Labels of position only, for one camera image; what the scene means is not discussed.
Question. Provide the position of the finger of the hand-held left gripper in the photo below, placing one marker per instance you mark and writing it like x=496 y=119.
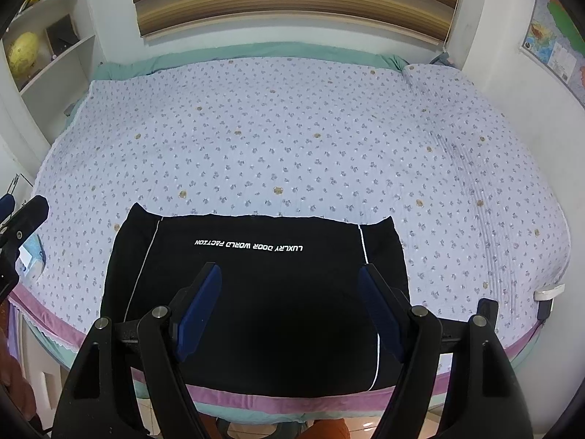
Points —
x=25 y=224

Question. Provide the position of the yellow globe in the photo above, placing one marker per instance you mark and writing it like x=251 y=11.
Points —
x=23 y=54

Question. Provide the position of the colourful wall map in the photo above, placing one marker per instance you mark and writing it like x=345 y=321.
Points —
x=560 y=27

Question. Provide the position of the blue tissue pack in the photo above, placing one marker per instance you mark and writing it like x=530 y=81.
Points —
x=32 y=258

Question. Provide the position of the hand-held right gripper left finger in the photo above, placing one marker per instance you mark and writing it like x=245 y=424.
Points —
x=201 y=311

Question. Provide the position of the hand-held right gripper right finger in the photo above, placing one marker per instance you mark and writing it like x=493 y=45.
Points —
x=381 y=311

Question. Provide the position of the black hooded jacket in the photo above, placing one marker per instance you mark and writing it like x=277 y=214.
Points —
x=274 y=302

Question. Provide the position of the white bookshelf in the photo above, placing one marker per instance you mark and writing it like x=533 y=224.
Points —
x=45 y=41

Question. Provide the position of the floral bed quilt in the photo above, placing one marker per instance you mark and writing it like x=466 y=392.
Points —
x=297 y=146

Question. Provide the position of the person's orange pants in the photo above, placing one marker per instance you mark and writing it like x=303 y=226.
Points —
x=327 y=429

